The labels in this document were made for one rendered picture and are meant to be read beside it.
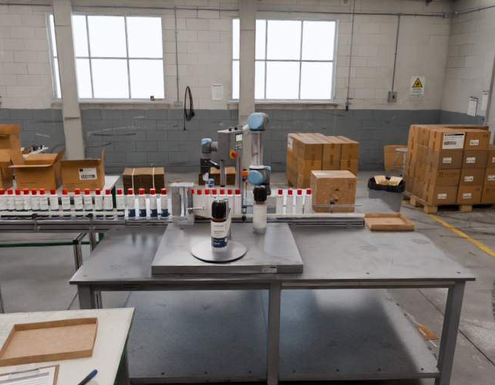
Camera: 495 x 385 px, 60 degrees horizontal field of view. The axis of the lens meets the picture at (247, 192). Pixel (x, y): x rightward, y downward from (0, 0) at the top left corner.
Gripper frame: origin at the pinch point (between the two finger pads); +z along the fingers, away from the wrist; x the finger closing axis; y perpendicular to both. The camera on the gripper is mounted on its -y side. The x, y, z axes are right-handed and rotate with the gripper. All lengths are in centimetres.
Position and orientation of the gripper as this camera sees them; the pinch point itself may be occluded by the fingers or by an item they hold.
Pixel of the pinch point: (209, 182)
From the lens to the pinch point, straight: 353.0
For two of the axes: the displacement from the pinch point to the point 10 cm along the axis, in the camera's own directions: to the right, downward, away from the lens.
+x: 1.1, 2.6, -9.6
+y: -9.9, 0.2, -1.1
